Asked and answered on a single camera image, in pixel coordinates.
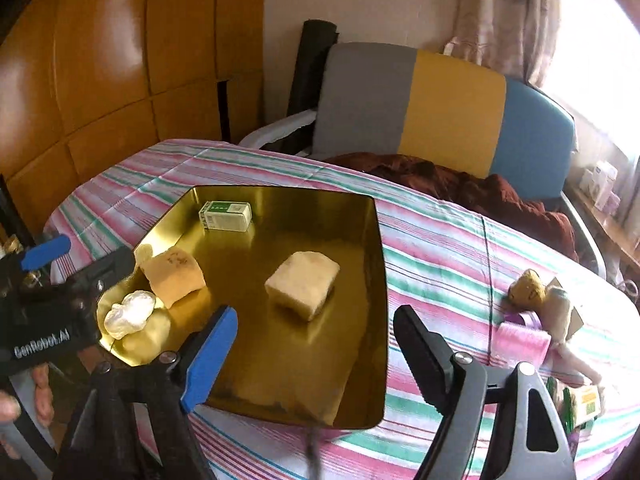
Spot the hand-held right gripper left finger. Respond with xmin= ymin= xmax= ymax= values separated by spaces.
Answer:
xmin=52 ymin=305 xmax=239 ymax=480

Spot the grey yellow blue chair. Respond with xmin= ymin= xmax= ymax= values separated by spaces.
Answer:
xmin=237 ymin=42 xmax=608 ymax=281

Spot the pink striped snack packet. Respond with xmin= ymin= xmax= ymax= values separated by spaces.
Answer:
xmin=492 ymin=322 xmax=551 ymax=366

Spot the green yellow rice puff packet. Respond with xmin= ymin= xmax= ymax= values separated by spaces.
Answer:
xmin=547 ymin=377 xmax=573 ymax=433
xmin=569 ymin=384 xmax=606 ymax=426

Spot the yellow brown wrapped snack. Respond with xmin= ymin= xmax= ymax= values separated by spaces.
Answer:
xmin=509 ymin=269 xmax=550 ymax=308

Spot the gold metal tin tray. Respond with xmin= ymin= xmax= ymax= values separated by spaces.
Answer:
xmin=97 ymin=185 xmax=390 ymax=431

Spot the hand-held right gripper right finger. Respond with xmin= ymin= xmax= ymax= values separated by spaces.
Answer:
xmin=392 ymin=304 xmax=576 ymax=480

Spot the wooden side table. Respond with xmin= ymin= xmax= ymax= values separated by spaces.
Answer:
xmin=575 ymin=190 xmax=640 ymax=281

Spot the small green white box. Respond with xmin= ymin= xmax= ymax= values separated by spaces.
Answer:
xmin=198 ymin=200 xmax=253 ymax=233

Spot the purple snack packet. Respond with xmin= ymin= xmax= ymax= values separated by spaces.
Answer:
xmin=567 ymin=427 xmax=586 ymax=461
xmin=505 ymin=310 xmax=543 ymax=331

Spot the pale square pastry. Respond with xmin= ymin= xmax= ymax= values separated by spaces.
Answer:
xmin=264 ymin=251 xmax=341 ymax=322

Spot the cream paper wrapped snack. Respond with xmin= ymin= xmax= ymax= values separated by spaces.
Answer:
xmin=545 ymin=280 xmax=582 ymax=346

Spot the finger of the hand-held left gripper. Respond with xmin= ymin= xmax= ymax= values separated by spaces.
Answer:
xmin=19 ymin=234 xmax=72 ymax=272
xmin=70 ymin=246 xmax=137 ymax=293

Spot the purple white carton box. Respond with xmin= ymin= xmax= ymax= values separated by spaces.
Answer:
xmin=596 ymin=192 xmax=624 ymax=222

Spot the black rolled mat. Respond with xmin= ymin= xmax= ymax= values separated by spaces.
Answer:
xmin=285 ymin=20 xmax=341 ymax=153

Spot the patterned curtain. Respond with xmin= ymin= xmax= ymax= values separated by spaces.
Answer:
xmin=445 ymin=0 xmax=566 ymax=86

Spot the striped tablecloth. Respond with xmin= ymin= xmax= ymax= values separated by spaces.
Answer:
xmin=42 ymin=139 xmax=640 ymax=480

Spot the wooden wardrobe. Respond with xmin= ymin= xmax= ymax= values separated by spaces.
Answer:
xmin=0 ymin=0 xmax=266 ymax=241

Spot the person's left hand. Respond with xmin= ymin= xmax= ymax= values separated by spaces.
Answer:
xmin=0 ymin=364 xmax=55 ymax=423

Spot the maroon blanket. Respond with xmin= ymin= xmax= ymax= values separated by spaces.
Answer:
xmin=325 ymin=151 xmax=580 ymax=263

